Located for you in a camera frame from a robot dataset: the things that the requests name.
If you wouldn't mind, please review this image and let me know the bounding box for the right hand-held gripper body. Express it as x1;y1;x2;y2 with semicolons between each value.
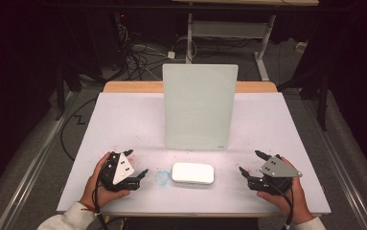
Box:
246;154;303;196

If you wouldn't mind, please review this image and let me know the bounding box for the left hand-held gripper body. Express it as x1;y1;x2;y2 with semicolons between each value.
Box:
99;150;141;193

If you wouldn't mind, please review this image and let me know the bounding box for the white eraser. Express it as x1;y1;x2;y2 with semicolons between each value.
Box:
171;162;216;186

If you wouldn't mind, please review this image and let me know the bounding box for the whiteboard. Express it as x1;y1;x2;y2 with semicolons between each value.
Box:
161;63;240;152

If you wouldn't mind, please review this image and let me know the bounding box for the person's left hand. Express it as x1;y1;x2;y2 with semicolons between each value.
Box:
79;150;131;211

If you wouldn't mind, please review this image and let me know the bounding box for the person's right hand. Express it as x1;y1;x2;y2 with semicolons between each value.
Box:
256;155;315;225

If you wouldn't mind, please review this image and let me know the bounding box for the white table cover sheet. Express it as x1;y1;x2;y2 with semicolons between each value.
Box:
56;91;333;216

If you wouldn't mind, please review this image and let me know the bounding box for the small white floor box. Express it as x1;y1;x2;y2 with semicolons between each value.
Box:
294;41;309;54

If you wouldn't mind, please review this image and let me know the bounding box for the right hand-held gripper black cable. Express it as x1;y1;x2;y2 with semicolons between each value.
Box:
264;179;296;230

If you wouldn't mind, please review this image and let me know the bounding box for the hand-held gripper black cable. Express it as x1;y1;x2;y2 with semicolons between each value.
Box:
92;178;110;230
264;179;296;230

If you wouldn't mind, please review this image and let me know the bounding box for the left hand-held gripper black cable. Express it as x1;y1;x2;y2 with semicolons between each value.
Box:
92;178;110;230

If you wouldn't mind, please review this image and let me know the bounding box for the red wrist bracelet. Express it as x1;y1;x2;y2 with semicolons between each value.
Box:
80;204;103;217

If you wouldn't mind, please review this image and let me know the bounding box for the metal floor rail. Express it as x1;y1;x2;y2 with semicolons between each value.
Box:
0;90;80;230
301;95;367;230

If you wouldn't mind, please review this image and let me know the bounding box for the long black floor cable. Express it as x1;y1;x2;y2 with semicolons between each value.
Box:
59;97;100;162

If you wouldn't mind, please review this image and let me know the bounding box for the tangle of floor cables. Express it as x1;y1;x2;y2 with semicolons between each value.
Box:
115;22;198;81

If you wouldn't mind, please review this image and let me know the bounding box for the white metal desk frame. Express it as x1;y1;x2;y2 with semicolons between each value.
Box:
171;0;320;81

